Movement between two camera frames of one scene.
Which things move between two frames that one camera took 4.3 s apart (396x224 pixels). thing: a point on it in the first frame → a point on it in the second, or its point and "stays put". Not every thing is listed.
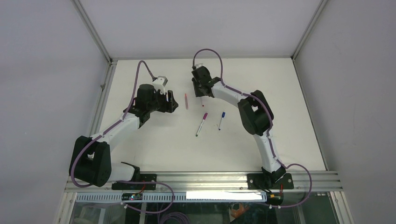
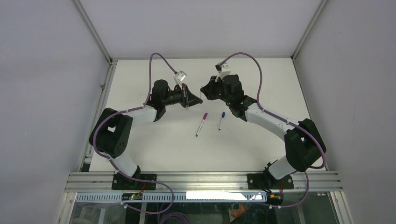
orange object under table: x=237 y=213 stays put
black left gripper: x=168 y=106 → x=188 y=99
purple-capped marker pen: x=200 y=127 stays put
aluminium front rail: x=305 y=182 stays put
